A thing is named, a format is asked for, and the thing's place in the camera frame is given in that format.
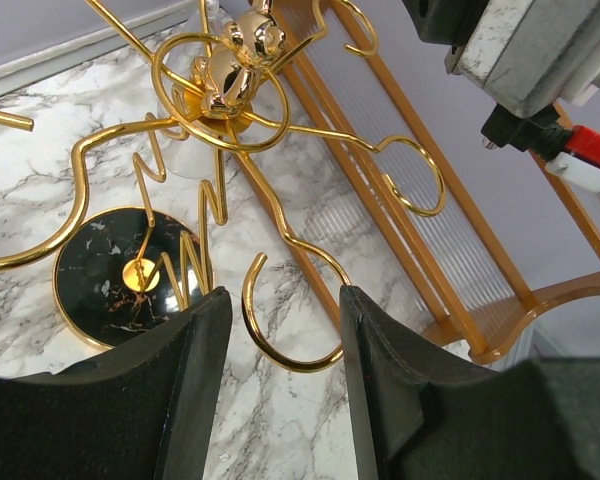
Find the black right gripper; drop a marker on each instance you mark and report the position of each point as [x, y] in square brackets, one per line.
[445, 22]

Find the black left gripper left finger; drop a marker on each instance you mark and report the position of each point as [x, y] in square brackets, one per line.
[142, 410]

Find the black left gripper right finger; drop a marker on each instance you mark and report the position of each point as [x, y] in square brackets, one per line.
[419, 412]

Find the wooden ribbed glass rack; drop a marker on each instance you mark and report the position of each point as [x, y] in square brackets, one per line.
[459, 269]

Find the gold wine glass rack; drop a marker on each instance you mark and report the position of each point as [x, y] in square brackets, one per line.
[247, 54]

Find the clear wine glass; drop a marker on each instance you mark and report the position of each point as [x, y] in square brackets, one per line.
[189, 157]

